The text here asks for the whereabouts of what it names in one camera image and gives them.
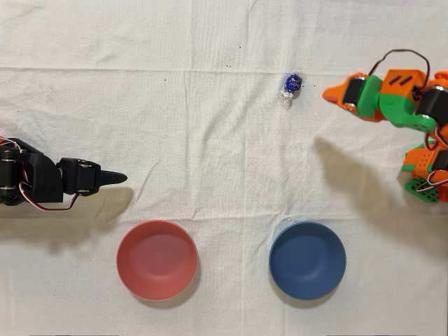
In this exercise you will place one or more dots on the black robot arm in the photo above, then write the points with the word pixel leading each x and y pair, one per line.
pixel 38 178

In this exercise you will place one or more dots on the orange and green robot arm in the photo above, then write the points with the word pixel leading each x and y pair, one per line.
pixel 406 112

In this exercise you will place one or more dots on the orange green gripper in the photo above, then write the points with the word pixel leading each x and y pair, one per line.
pixel 350 94

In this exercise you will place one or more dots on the blue bowl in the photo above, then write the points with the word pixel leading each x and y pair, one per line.
pixel 307 260

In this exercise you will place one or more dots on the white tablecloth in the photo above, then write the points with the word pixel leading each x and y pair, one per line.
pixel 224 140

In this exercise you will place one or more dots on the blue candy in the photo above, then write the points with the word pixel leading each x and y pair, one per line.
pixel 292 83

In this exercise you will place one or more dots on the pink bowl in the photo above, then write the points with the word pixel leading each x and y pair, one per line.
pixel 157 259

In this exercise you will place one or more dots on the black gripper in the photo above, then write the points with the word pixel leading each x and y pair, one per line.
pixel 85 176

